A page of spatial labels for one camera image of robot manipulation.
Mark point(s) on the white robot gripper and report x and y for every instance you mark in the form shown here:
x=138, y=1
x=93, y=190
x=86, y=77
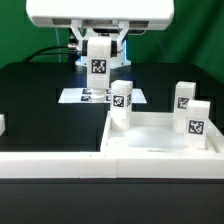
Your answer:
x=101, y=14

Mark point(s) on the white square table top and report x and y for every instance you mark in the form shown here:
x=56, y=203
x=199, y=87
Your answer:
x=153, y=132

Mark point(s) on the white sheet with tag markers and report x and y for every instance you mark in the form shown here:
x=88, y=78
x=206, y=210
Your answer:
x=83, y=95

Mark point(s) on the white U-shaped obstacle fence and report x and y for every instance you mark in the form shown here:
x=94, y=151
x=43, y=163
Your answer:
x=189, y=164

